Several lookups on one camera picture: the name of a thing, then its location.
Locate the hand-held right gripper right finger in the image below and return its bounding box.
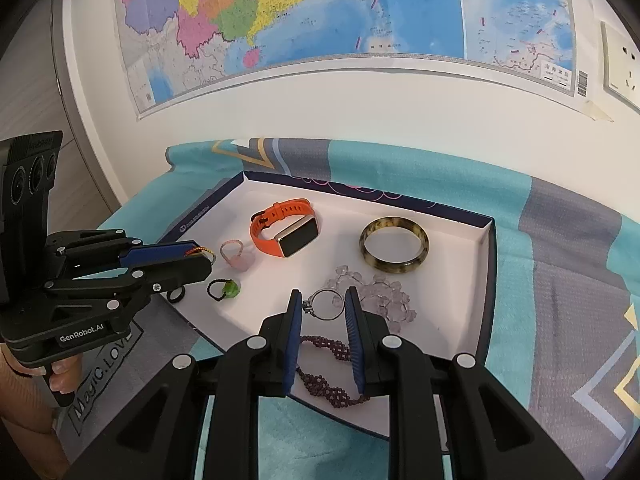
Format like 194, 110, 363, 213
344, 286, 583, 480

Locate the tortoiseshell bangle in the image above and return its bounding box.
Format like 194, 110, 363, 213
359, 216, 431, 276

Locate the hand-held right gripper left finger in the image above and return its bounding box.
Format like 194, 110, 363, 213
65, 288, 305, 480

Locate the pink beaded ring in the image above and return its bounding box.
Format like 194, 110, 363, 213
219, 239, 256, 272

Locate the clear crystal bead bracelet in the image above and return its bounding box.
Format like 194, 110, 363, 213
324, 265, 418, 333

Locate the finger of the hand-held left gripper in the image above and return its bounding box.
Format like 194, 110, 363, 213
44, 257, 214, 322
47, 229, 217, 272

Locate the person's left forearm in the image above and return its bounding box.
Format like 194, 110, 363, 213
0, 347, 68, 466

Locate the grey wardrobe door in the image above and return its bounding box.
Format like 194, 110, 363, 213
0, 0, 128, 221

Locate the orange smartwatch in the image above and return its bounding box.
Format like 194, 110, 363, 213
249, 198, 321, 259

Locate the teal and grey printed blanket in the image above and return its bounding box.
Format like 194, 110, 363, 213
50, 136, 640, 480

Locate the person's left hand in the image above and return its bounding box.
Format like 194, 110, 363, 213
49, 357, 82, 395

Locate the silver ring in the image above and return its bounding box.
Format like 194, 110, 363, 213
301, 287, 348, 322

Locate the green stone ring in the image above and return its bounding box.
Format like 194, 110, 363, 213
206, 278, 242, 303

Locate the dark blue tray box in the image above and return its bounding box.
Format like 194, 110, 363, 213
159, 170, 497, 441

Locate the yellow stone beaded ring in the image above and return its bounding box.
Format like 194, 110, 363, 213
186, 246, 217, 266

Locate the white wall socket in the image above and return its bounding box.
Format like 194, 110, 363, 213
600, 20, 640, 111

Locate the wall map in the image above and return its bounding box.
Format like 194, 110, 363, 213
114, 0, 588, 122

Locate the purple beaded bracelet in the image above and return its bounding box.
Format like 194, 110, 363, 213
295, 335, 373, 407

